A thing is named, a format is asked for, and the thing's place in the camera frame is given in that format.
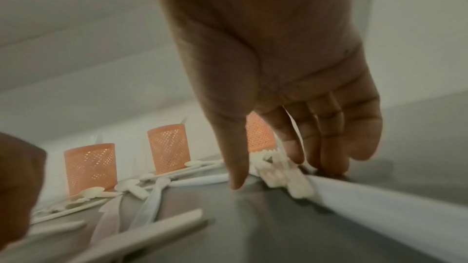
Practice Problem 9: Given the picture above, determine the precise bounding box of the person's left hand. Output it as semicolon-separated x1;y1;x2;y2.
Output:
0;131;48;246

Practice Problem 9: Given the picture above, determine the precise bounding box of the person's right hand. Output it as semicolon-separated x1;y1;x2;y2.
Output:
146;0;384;191

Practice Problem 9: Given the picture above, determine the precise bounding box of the orange mesh cup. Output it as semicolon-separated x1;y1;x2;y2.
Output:
146;124;192;175
245;111;277;153
63;143;118;197

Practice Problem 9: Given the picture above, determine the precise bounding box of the pile of mixed white cutlery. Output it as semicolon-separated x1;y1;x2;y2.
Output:
0;149;316;263

